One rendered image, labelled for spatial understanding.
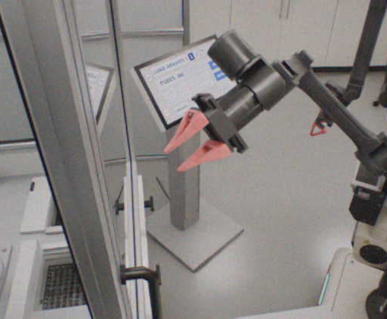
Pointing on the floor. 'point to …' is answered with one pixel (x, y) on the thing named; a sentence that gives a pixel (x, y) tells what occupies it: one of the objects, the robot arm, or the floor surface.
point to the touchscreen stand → (189, 213)
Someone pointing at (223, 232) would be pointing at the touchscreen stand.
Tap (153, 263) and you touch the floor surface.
